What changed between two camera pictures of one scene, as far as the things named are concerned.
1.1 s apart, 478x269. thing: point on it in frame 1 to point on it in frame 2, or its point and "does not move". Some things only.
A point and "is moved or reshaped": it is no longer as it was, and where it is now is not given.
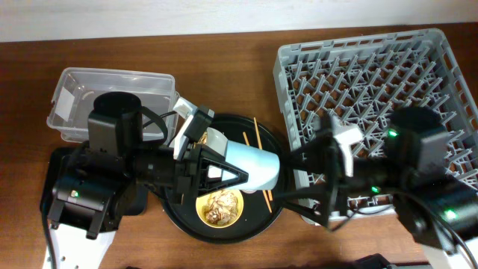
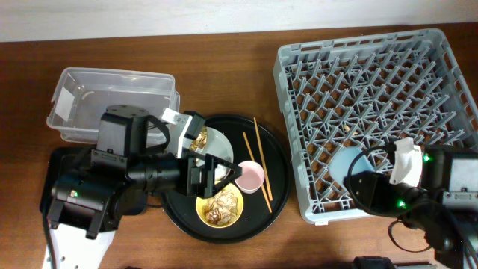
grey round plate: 216,141 does not move
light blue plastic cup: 262,167 is moved or reshaped
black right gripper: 336,181 to 372,187
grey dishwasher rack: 364,80 does not move
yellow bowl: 220,209 does not move
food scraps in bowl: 221,208 does not move
